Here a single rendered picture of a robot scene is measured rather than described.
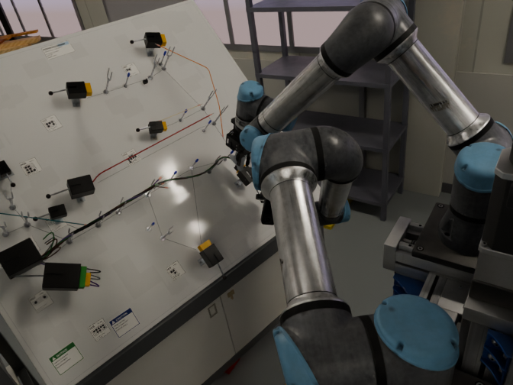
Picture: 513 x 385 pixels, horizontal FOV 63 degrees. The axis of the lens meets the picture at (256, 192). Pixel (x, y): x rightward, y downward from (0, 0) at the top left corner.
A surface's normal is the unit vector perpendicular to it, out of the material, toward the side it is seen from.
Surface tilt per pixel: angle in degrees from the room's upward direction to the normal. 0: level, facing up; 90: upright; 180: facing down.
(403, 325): 7
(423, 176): 90
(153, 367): 90
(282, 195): 28
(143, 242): 48
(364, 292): 0
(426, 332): 7
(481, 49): 90
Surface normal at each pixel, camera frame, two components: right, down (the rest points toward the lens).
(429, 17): -0.55, 0.53
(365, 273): -0.14, -0.82
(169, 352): 0.68, 0.33
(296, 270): -0.48, -0.51
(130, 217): 0.41, -0.31
